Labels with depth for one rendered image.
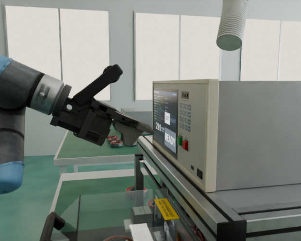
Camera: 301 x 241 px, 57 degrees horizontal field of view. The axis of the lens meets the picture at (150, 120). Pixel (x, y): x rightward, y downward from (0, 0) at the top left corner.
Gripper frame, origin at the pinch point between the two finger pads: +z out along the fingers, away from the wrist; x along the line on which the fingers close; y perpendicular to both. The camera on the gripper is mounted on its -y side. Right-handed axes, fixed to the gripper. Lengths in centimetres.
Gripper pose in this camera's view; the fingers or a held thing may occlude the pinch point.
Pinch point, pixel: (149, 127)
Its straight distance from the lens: 61.8
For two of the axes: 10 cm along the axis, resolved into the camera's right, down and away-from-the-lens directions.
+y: -4.1, 9.1, 0.3
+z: 8.9, 3.9, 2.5
